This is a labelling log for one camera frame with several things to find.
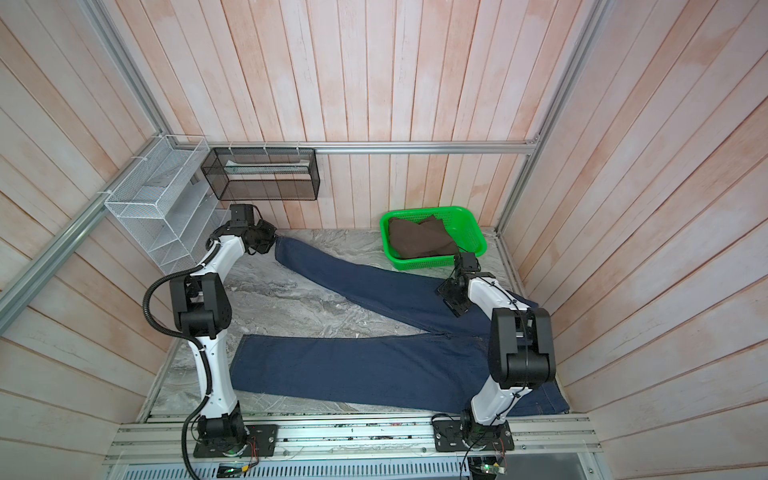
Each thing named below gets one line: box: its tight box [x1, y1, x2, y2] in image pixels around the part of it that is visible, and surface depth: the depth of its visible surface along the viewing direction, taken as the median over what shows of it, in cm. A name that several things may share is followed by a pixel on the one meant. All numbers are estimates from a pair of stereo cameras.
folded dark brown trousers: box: [388, 215, 458, 259], surface depth 110 cm
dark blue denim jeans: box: [229, 236, 569, 416], surface depth 88 cm
